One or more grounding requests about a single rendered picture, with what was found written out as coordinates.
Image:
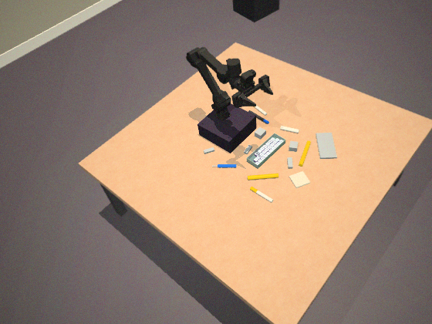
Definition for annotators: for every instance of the cream flat square slab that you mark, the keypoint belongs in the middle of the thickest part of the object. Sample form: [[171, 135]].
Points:
[[299, 179]]

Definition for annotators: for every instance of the keyboard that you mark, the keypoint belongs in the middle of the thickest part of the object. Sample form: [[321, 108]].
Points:
[[266, 150]]

